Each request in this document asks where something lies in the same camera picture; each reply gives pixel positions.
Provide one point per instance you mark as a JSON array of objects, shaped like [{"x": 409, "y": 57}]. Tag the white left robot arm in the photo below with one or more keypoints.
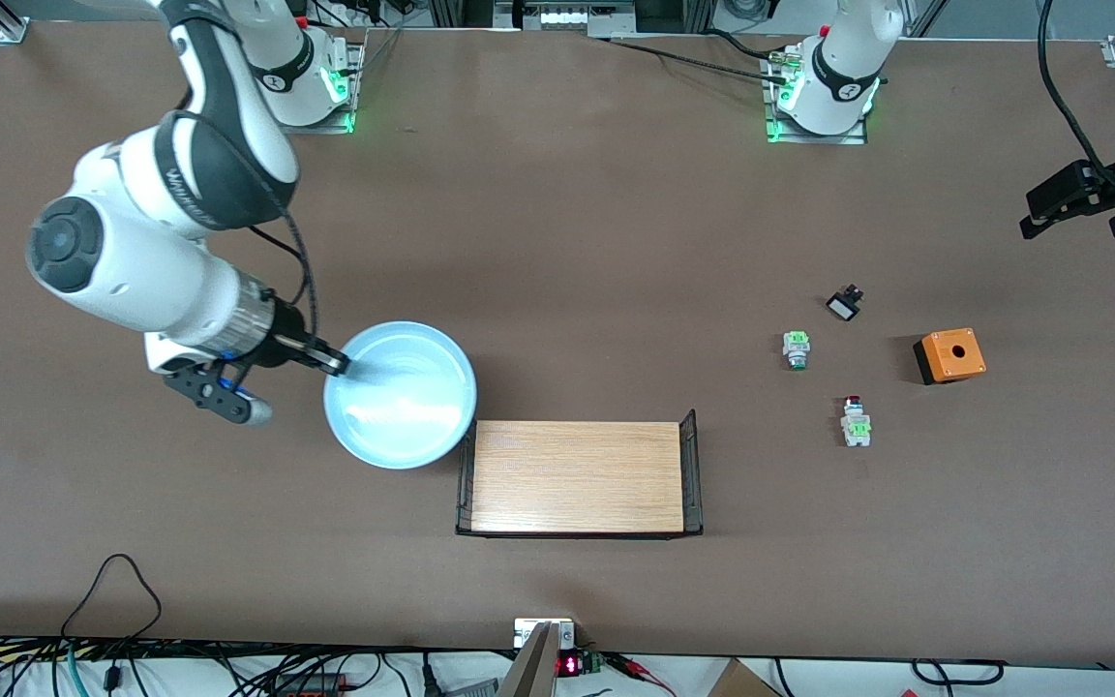
[{"x": 843, "y": 68}]

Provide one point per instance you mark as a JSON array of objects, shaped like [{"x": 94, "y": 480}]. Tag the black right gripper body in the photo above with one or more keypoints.
[{"x": 284, "y": 341}]

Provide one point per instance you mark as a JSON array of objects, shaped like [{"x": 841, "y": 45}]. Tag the orange button enclosure box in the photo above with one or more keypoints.
[{"x": 959, "y": 356}]

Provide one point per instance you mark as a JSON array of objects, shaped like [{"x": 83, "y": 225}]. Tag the white connector strip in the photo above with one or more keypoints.
[{"x": 565, "y": 15}]

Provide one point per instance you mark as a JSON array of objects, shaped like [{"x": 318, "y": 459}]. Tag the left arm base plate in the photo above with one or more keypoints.
[{"x": 778, "y": 133}]

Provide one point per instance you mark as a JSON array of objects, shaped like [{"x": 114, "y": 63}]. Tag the green push button switch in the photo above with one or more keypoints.
[{"x": 796, "y": 347}]

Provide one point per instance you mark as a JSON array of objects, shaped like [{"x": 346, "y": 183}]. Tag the light blue bowl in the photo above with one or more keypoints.
[{"x": 412, "y": 407}]

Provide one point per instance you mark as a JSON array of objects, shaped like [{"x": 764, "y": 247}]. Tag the red push button switch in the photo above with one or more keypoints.
[{"x": 856, "y": 426}]

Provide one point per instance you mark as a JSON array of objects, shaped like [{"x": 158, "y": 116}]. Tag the red digit display module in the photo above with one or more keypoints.
[{"x": 572, "y": 665}]

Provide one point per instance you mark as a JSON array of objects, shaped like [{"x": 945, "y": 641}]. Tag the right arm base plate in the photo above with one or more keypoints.
[{"x": 349, "y": 108}]

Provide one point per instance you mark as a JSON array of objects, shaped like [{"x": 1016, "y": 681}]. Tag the black switch with white cap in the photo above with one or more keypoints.
[{"x": 844, "y": 306}]

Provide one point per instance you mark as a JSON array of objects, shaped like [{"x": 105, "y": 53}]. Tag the brown cardboard box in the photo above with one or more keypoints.
[{"x": 741, "y": 681}]

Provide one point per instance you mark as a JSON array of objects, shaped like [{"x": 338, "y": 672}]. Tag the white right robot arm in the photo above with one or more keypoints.
[{"x": 141, "y": 266}]

